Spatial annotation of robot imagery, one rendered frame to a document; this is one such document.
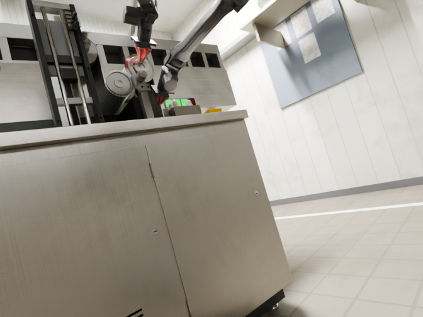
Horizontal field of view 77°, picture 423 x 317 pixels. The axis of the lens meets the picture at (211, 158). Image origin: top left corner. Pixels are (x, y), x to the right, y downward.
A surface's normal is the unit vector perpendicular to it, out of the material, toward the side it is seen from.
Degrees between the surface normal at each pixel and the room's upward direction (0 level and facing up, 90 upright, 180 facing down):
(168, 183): 90
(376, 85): 90
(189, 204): 90
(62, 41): 90
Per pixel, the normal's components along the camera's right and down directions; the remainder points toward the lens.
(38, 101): 0.56, -0.22
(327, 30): -0.71, 0.14
